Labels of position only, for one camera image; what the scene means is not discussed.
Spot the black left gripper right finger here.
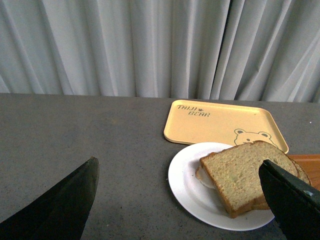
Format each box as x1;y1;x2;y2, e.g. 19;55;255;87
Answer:
258;159;320;240

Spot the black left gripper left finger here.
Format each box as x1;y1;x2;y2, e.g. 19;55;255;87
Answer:
0;157;100;240

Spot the bread slice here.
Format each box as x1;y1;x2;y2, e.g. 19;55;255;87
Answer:
252;157;312;211
199;140;298;218

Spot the white round plate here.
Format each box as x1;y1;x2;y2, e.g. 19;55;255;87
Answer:
168;142;274;231

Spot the brown wooden tray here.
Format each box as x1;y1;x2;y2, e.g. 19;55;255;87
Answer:
289;154;320;190

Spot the fried egg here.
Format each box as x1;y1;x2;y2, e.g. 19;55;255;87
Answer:
195;165;216;189

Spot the yellow bear tray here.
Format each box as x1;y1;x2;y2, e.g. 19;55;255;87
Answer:
163;99;289;153

